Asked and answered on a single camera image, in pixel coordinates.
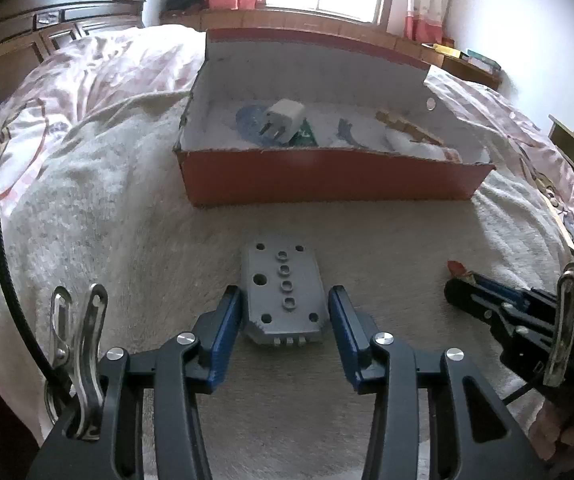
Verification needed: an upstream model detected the pink printed quilt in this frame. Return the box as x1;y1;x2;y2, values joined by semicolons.
0;24;574;441

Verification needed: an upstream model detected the small red plastic piece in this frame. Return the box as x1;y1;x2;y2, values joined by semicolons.
446;259;474;281

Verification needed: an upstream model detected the dark wooden headboard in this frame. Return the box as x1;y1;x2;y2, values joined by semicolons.
0;0;146;91

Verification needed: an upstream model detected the person's right hand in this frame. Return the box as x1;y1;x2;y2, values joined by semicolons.
527;390;574;476

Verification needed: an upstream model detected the wooden window bench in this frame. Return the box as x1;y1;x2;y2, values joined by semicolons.
159;7;502;91

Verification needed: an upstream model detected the yellow book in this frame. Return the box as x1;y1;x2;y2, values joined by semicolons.
422;42;462;56

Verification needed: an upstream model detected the red cardboard box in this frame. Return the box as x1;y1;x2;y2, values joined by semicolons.
173;27;496;208

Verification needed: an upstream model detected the small beige cylinder motor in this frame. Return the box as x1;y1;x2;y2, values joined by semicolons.
257;99;302;143

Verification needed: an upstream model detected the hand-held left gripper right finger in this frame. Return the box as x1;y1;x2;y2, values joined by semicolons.
328;285;552;480

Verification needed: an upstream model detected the green circuit board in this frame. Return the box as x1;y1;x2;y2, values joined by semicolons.
289;119;320;147

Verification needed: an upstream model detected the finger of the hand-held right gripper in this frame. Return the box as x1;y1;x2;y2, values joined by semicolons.
469;271;532;311
443;278;505;328

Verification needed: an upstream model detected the grey plastic plate with holes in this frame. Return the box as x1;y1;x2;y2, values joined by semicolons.
241;239;328;348

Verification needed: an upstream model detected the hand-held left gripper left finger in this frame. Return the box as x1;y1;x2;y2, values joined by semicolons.
27;285;244;480

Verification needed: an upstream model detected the tan wooden strip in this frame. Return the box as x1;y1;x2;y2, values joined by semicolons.
552;200;574;256

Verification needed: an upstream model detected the grey curved plastic part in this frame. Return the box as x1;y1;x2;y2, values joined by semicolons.
337;117;362;148

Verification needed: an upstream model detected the metal spring clip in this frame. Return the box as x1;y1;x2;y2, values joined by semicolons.
542;262;574;388
47;282;110;443

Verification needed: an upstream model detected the notched wooden block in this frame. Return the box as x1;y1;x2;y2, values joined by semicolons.
374;109;462;163

